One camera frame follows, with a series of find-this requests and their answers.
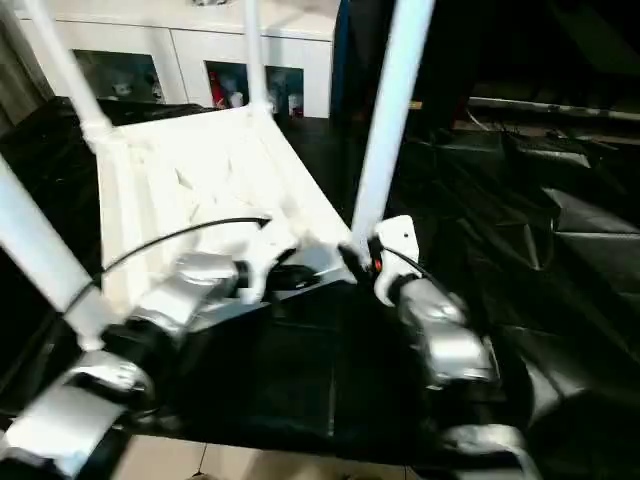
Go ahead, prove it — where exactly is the white plastic table top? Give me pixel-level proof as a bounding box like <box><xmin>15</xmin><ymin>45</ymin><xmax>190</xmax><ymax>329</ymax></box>
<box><xmin>72</xmin><ymin>103</ymin><xmax>358</xmax><ymax>348</ymax></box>

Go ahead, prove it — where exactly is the white plastic table leg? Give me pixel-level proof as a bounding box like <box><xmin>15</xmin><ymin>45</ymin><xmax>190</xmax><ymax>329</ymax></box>
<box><xmin>20</xmin><ymin>0</ymin><xmax>118</xmax><ymax>149</ymax></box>
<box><xmin>242</xmin><ymin>0</ymin><xmax>273</xmax><ymax>118</ymax></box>
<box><xmin>349</xmin><ymin>0</ymin><xmax>437</xmax><ymax>258</ymax></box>
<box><xmin>0</xmin><ymin>155</ymin><xmax>118</xmax><ymax>348</ymax></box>

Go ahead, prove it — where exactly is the black mat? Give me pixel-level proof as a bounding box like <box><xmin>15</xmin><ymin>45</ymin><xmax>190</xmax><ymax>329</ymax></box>
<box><xmin>0</xmin><ymin>92</ymin><xmax>640</xmax><ymax>476</ymax></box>

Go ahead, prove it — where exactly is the black metal bar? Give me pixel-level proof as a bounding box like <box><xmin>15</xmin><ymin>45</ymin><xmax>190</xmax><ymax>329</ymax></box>
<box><xmin>468</xmin><ymin>95</ymin><xmax>640</xmax><ymax>128</ymax></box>

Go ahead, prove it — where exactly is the white cabinet with glass doors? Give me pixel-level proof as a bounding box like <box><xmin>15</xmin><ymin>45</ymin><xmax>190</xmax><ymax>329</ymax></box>
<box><xmin>10</xmin><ymin>0</ymin><xmax>338</xmax><ymax>121</ymax></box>

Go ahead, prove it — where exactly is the grey curtain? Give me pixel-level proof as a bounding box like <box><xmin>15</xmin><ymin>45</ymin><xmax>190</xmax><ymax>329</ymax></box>
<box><xmin>0</xmin><ymin>10</ymin><xmax>53</xmax><ymax>129</ymax></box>

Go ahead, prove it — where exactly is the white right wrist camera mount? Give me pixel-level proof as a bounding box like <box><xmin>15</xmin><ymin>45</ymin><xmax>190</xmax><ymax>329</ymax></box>
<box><xmin>371</xmin><ymin>214</ymin><xmax>420</xmax><ymax>307</ymax></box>

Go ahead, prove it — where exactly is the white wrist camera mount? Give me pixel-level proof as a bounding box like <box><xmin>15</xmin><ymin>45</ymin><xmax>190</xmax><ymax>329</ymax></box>
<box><xmin>371</xmin><ymin>214</ymin><xmax>420</xmax><ymax>307</ymax></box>
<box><xmin>234</xmin><ymin>219</ymin><xmax>299</xmax><ymax>303</ymax></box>

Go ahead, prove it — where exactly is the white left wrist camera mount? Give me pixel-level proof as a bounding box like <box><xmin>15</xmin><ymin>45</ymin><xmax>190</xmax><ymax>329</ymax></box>
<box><xmin>234</xmin><ymin>219</ymin><xmax>299</xmax><ymax>303</ymax></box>

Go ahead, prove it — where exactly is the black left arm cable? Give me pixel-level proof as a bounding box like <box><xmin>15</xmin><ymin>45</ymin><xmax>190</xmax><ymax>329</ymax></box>
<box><xmin>60</xmin><ymin>216</ymin><xmax>273</xmax><ymax>321</ymax></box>

